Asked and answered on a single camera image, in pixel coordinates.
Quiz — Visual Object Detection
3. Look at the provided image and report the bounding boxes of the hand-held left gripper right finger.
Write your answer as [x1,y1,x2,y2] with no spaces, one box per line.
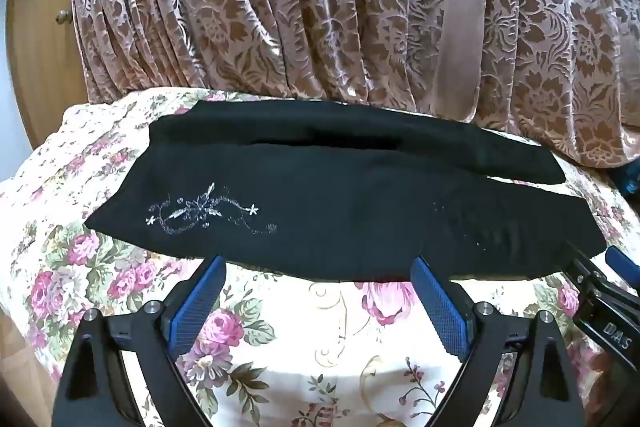
[411,256,588,427]

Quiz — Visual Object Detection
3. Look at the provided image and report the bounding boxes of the floral bedspread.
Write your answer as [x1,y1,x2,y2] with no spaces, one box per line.
[0,88,640,427]

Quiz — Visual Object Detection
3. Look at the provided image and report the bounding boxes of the black embroidered pants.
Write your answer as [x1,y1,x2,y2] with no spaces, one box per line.
[84,100,607,284]

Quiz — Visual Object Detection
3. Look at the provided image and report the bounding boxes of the wooden cabinet door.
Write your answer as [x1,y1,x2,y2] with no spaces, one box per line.
[6,0,91,148]

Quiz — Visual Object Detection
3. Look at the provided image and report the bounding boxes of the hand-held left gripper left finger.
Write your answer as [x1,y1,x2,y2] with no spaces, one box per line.
[52,255,227,427]

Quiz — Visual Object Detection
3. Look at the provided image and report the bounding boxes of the brown floral curtain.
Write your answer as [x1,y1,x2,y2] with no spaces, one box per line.
[70,0,640,168]

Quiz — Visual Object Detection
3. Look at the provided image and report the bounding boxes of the dark blue object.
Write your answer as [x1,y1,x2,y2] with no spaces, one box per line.
[612,162,640,208]

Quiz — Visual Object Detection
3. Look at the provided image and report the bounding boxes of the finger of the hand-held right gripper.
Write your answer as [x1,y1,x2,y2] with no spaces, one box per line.
[570,256,640,356]
[605,246,640,280]

